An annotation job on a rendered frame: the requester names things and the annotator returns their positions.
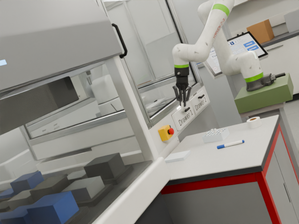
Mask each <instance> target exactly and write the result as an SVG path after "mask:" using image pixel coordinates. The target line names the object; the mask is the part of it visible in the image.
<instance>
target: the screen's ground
mask: <svg viewBox="0 0 299 224"><path fill-rule="evenodd" d="M236 39H237V41H238V42H239V43H238V44H241V46H242V47H241V48H244V49H245V51H248V50H247V48H250V47H252V46H255V45H257V46H258V44H257V43H256V42H255V41H254V39H253V38H252V37H251V36H250V35H249V33H248V34H245V35H243V36H240V37H238V38H236ZM233 40H235V39H233ZM233 40H230V41H233ZM252 40H253V41H254V42H255V44H254V45H251V46H249V47H245V46H244V45H243V44H245V43H248V42H250V41H252ZM230 41H228V42H230ZM238 44H235V45H238ZM235 45H233V46H235ZM233 46H230V48H231V47H233ZM258 47H259V46H258ZM241 48H239V49H241ZM236 50H238V49H236ZM236 50H234V51H236ZM254 51H256V53H257V56H260V55H262V54H264V51H263V50H262V49H261V48H260V47H259V48H258V49H256V50H254ZM232 52H233V51H232ZM216 58H217V55H216V53H213V54H211V55H209V57H208V59H207V62H208V64H209V65H210V66H211V68H212V67H215V66H216V64H215V63H214V62H213V60H214V59H216ZM217 68H218V69H219V70H217V71H214V72H215V74H216V73H218V72H221V69H220V67H219V66H217Z"/></svg>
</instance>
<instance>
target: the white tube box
mask: <svg viewBox="0 0 299 224"><path fill-rule="evenodd" d="M220 130H222V133H221V132H220ZM207 133H208V135H206V134H205V135H203V136H202V139H203V142H204V143H208V142H215V141H221V140H224V139H225V138H226V137H228V136H229V135H230V133H229V130H228V128H222V129H217V131H216V134H215V133H214V132H212V131H208V132H207Z"/></svg>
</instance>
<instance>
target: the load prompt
mask: <svg viewBox="0 0 299 224"><path fill-rule="evenodd" d="M238 43H239V42H238V41H237V39H235V40H233V41H230V42H228V44H229V46H233V45H235V44H238ZM213 53H215V50H214V48H213V49H211V51H210V54H209V55H211V54H213Z"/></svg>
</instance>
